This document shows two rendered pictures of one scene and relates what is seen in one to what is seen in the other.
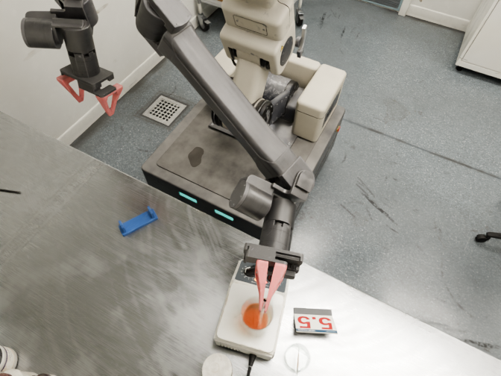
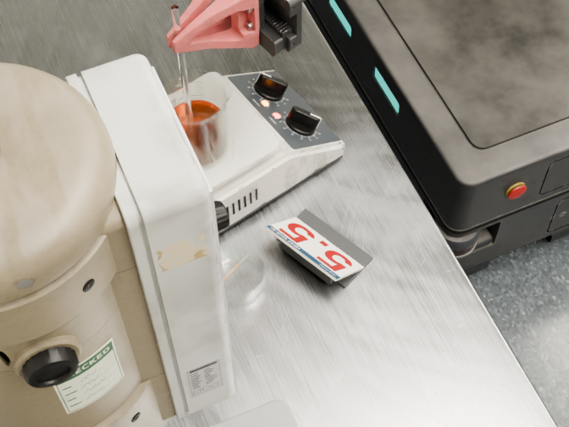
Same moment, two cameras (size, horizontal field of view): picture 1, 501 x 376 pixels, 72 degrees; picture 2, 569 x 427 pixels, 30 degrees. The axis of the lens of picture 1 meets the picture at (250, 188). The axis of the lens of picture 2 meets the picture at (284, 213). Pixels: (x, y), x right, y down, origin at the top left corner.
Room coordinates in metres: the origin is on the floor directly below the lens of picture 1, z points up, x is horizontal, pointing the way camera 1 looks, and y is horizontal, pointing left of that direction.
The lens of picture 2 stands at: (-0.24, -0.48, 1.67)
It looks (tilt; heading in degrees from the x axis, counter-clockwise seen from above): 58 degrees down; 41
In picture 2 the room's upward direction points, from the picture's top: 1 degrees counter-clockwise
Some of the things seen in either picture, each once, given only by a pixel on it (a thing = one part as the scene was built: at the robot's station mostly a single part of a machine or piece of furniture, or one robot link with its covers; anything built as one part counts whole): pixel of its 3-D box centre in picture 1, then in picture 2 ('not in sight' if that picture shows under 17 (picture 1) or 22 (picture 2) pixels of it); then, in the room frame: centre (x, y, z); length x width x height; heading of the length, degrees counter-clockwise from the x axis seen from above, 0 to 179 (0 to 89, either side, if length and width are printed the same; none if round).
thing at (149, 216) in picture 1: (137, 220); not in sight; (0.42, 0.30, 0.77); 0.10 x 0.03 x 0.04; 125
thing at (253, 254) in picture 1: (262, 282); (207, 10); (0.18, -0.03, 1.01); 0.09 x 0.07 x 0.07; 171
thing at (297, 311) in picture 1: (314, 320); (319, 243); (0.18, -0.16, 0.77); 0.09 x 0.06 x 0.04; 89
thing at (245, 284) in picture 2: (297, 357); (237, 276); (0.10, -0.12, 0.76); 0.06 x 0.06 x 0.02
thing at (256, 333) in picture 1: (257, 316); (198, 122); (0.16, -0.03, 0.88); 0.07 x 0.06 x 0.08; 139
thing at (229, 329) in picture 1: (251, 315); (200, 135); (0.17, -0.01, 0.83); 0.12 x 0.12 x 0.01; 77
